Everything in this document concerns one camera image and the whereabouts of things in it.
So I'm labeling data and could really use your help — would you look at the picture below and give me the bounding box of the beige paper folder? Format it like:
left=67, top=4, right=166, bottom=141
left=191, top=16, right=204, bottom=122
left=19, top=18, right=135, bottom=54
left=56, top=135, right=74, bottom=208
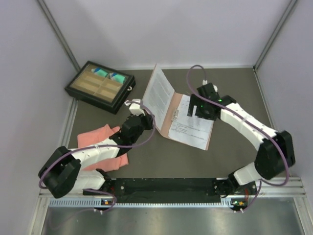
left=141, top=63, right=214, bottom=151

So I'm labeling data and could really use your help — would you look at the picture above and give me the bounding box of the white table form sheet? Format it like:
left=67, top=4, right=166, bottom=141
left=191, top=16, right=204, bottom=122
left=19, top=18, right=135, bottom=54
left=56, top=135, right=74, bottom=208
left=168, top=95, right=214, bottom=150

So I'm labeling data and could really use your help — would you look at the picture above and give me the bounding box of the white text document sheet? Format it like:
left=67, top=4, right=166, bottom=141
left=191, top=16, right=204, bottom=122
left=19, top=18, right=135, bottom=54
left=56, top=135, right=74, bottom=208
left=142, top=64, right=175, bottom=131

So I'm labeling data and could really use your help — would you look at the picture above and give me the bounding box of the pink cloth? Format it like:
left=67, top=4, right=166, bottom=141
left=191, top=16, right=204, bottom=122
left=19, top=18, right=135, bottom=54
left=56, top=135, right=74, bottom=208
left=77, top=124, right=130, bottom=172

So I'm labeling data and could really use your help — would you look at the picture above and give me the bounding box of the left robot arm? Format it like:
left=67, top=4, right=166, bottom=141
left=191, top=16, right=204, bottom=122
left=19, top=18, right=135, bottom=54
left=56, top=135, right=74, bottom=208
left=38, top=113, right=155, bottom=199

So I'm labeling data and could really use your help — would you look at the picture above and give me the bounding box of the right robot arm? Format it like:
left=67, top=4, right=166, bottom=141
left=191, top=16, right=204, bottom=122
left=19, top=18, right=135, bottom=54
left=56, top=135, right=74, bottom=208
left=187, top=80, right=295, bottom=197

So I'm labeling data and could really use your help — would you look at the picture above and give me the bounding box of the chrome folder clip mechanism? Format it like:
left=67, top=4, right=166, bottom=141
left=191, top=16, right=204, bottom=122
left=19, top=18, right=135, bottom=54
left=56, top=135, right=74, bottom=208
left=171, top=107, right=179, bottom=121

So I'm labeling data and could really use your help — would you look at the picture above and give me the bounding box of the black compartment box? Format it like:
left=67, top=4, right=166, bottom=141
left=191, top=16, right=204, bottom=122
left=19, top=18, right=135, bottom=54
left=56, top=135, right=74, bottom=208
left=65, top=61, right=136, bottom=114

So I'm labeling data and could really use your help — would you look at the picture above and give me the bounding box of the right teal roll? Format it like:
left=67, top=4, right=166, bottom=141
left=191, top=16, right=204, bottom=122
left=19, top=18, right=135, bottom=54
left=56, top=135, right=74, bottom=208
left=110, top=72, right=126, bottom=84

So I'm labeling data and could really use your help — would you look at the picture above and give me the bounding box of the teal roll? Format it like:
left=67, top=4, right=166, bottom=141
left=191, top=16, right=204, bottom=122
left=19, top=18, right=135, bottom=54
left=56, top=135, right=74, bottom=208
left=110, top=72, right=126, bottom=84
left=91, top=68, right=109, bottom=77

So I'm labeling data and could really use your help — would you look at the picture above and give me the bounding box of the left teal roll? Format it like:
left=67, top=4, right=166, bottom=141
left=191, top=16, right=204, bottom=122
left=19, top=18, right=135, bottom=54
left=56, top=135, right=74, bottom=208
left=91, top=68, right=109, bottom=77

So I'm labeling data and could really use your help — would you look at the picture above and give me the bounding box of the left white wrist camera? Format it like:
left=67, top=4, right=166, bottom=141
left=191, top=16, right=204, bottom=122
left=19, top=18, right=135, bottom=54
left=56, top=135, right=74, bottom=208
left=124, top=99, right=145, bottom=116

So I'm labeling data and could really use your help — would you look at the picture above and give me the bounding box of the right aluminium frame post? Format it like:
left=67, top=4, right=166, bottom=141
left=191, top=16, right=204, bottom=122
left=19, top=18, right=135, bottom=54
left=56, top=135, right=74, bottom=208
left=253, top=0, right=298, bottom=72

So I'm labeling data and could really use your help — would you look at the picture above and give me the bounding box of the aluminium frame post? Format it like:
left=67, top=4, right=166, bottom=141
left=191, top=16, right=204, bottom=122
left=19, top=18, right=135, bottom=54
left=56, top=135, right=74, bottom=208
left=36, top=0, right=81, bottom=71
left=253, top=0, right=298, bottom=72

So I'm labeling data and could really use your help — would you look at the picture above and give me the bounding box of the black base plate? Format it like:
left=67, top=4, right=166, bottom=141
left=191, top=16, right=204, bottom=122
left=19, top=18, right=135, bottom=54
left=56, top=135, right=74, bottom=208
left=83, top=177, right=257, bottom=204

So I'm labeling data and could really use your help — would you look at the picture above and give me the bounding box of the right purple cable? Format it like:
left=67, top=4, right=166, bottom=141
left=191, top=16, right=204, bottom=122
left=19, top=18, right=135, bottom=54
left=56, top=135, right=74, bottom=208
left=186, top=64, right=291, bottom=212

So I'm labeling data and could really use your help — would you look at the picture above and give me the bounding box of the grey slotted cable duct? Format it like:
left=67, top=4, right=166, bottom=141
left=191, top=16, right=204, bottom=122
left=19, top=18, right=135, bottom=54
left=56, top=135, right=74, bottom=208
left=49, top=198, right=234, bottom=208

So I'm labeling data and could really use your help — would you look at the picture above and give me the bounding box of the left aluminium frame post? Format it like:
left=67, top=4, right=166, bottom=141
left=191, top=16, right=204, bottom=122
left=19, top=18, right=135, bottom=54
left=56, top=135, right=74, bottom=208
left=36, top=0, right=81, bottom=71

